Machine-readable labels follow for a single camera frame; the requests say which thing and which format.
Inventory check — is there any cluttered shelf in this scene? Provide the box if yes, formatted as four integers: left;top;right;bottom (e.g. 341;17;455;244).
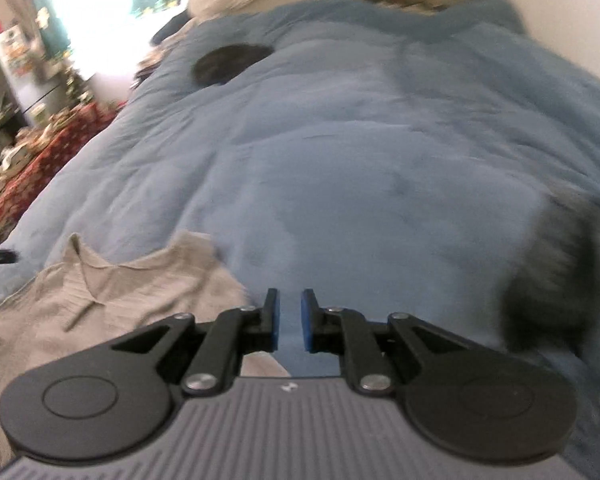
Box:
0;0;88;173

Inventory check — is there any blue blanket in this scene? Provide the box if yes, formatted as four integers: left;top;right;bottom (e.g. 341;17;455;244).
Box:
0;0;600;480

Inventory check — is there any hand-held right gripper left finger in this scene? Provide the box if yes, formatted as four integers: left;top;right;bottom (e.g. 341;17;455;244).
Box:
109;287;282;396

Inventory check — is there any dark blue cloth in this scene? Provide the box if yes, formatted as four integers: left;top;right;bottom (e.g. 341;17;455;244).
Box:
150;7;197;47

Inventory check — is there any patterned pillow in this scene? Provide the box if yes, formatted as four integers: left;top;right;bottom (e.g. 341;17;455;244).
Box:
362;0;453;12

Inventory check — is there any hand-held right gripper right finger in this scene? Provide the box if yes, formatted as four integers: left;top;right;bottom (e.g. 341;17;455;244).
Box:
300;287;481;394

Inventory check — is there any dark grey cloth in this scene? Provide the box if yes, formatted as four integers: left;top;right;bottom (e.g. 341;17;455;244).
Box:
500;182;600;358

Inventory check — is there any red patterned tablecloth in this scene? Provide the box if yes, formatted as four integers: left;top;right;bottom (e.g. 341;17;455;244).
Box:
0;101;127;248

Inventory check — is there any beige knit sweater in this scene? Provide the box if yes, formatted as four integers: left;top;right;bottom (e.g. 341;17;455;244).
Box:
0;230;288;466

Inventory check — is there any black round cloth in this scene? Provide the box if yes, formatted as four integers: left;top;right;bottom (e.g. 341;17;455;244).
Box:
191;44;275;86

